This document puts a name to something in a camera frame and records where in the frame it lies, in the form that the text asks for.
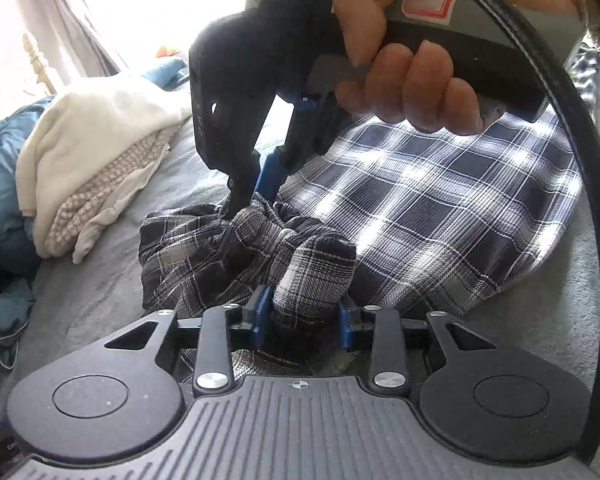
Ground window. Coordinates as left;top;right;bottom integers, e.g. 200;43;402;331
80;0;253;76

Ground pink patterned garment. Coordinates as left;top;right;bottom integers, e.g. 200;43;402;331
45;127;173;257

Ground white garment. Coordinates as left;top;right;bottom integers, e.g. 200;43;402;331
72;162;157;264

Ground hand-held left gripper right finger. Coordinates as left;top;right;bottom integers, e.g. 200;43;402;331
337;300;498;397

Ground grey curtain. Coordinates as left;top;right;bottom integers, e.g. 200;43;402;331
10;0;131;88

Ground cream carved headboard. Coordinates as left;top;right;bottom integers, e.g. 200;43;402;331
0;32;57;96

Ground black white plaid pants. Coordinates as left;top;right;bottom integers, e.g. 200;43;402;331
139;42;598;378

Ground teal pillow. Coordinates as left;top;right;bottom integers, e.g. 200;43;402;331
139;56;191;92

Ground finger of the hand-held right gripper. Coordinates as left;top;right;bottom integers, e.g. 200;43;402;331
257;105;341;196
223;152;261;218

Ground person's right hand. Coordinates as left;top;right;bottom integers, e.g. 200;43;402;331
332;0;576;136

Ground teal duvet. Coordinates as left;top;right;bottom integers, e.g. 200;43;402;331
0;100;56;381

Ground cream fleece blanket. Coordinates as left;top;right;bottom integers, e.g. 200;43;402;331
16;85;193;256

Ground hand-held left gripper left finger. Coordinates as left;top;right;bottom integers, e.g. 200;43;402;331
102;285;272;397

